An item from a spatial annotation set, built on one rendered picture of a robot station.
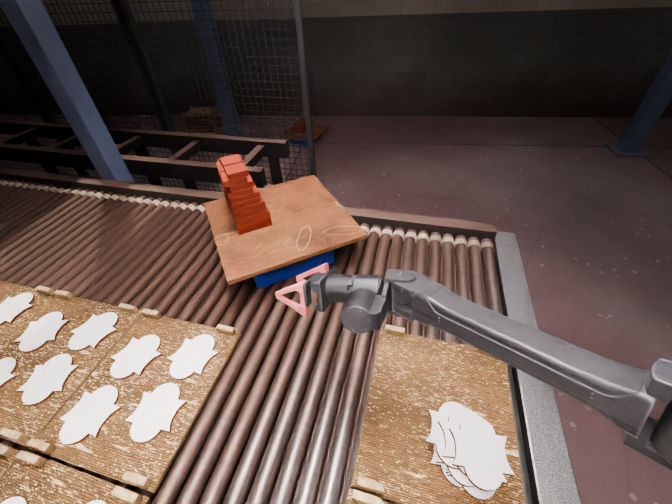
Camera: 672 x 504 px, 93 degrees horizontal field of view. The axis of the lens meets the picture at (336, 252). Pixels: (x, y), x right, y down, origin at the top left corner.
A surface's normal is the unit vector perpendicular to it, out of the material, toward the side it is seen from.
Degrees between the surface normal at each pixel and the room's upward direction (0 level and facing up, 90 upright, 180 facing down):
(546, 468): 0
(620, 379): 25
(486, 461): 0
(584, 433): 0
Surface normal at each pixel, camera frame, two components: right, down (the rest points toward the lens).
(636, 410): -0.77, 0.35
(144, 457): -0.04, -0.74
